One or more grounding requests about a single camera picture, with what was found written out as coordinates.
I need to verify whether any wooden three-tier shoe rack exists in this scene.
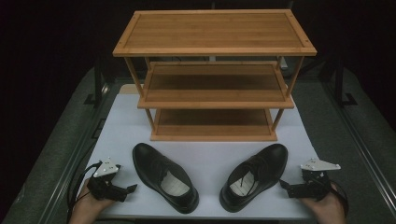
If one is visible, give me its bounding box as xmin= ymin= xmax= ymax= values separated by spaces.
xmin=112 ymin=8 xmax=318 ymax=143

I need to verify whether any black metal stand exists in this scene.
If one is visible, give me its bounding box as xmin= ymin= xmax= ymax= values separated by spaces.
xmin=333 ymin=55 xmax=359 ymax=107
xmin=83 ymin=55 xmax=106 ymax=108

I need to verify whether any metal frame rail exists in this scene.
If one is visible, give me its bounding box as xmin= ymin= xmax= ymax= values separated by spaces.
xmin=38 ymin=87 xmax=113 ymax=224
xmin=321 ymin=82 xmax=396 ymax=203

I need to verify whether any right hand-held gripper cable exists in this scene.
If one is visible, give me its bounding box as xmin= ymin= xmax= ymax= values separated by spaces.
xmin=330 ymin=181 xmax=350 ymax=217

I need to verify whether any left hand-held gripper cable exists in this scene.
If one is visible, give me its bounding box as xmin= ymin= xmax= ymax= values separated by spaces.
xmin=65 ymin=161 xmax=104 ymax=224

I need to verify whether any hand-held gripper cable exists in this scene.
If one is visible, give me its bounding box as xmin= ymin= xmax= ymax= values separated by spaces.
xmin=65 ymin=161 xmax=104 ymax=224
xmin=330 ymin=181 xmax=350 ymax=217

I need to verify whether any person's right hand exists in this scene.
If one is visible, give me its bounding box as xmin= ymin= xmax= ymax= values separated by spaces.
xmin=300 ymin=183 xmax=347 ymax=224

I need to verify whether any white table mat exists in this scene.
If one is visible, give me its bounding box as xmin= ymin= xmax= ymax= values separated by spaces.
xmin=81 ymin=92 xmax=321 ymax=220

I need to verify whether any black leather shoe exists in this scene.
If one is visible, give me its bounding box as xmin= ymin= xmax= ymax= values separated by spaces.
xmin=132 ymin=142 xmax=200 ymax=215
xmin=219 ymin=143 xmax=289 ymax=214

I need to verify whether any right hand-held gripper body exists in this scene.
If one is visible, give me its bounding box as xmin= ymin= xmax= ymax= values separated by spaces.
xmin=287 ymin=158 xmax=342 ymax=202

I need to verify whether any person's left hand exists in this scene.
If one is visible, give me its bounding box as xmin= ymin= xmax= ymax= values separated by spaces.
xmin=68 ymin=178 xmax=115 ymax=224

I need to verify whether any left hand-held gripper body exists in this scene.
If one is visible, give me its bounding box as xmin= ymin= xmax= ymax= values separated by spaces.
xmin=86 ymin=157 xmax=129 ymax=203

